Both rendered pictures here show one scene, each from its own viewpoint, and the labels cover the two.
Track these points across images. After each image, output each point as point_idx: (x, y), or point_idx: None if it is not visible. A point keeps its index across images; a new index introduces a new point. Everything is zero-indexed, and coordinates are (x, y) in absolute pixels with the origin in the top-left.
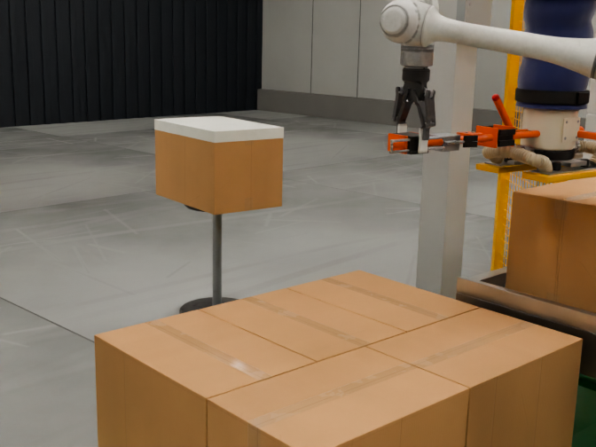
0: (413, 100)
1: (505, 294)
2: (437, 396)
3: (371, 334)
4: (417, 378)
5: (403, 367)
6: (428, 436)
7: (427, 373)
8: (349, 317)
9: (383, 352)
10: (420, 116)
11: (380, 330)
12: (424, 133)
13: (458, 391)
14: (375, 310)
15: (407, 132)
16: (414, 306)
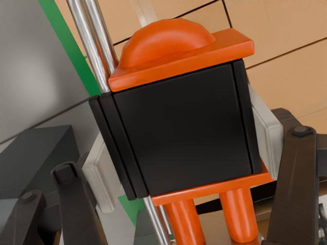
0: None
1: (269, 208)
2: (68, 13)
3: (251, 22)
4: (117, 15)
5: (147, 14)
6: None
7: (125, 32)
8: (319, 22)
9: (195, 11)
10: (75, 214)
11: (261, 40)
12: (81, 168)
13: (77, 41)
14: (323, 65)
15: (242, 151)
16: (314, 116)
